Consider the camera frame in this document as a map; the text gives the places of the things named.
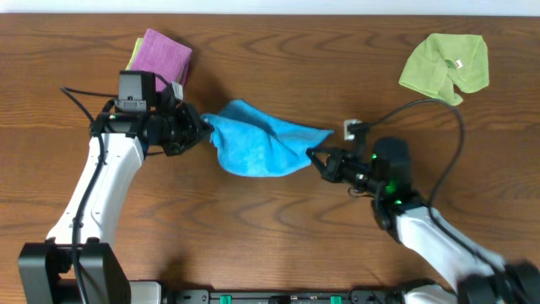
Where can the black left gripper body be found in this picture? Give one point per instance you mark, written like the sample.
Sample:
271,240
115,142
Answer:
178,132

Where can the crumpled green cloth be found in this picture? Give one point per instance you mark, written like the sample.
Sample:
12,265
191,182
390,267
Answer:
445,65

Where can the folded light green cloth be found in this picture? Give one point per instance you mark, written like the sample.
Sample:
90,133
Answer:
138,43

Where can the folded purple cloth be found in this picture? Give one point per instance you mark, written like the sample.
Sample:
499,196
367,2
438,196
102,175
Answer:
161,55

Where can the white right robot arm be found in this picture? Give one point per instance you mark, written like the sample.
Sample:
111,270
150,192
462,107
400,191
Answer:
476,274

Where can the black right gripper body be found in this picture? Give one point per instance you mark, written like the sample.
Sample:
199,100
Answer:
356,173

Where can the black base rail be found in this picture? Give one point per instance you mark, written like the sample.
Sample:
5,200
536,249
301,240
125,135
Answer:
423,292

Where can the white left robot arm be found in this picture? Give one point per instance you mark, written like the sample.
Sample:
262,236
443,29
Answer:
76,263

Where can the blue microfiber cloth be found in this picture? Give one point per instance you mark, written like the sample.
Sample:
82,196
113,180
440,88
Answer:
252,143

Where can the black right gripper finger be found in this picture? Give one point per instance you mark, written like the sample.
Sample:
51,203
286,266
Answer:
333,152
327,169

